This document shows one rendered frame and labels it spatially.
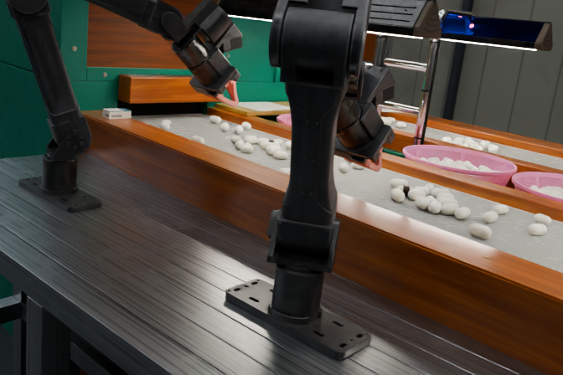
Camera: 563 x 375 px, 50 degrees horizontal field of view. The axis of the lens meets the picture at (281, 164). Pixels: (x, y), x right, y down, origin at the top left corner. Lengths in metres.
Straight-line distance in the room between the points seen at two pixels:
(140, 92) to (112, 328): 0.95
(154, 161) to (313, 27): 0.77
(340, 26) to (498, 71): 2.93
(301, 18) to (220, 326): 0.39
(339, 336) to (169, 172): 0.62
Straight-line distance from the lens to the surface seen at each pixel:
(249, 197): 1.07
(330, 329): 0.77
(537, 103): 3.43
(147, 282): 0.87
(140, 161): 1.35
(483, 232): 1.01
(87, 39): 1.61
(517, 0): 3.50
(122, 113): 1.53
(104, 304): 0.82
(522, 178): 1.45
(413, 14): 1.21
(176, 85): 1.68
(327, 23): 0.60
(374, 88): 0.97
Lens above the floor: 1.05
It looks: 14 degrees down
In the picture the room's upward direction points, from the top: 6 degrees clockwise
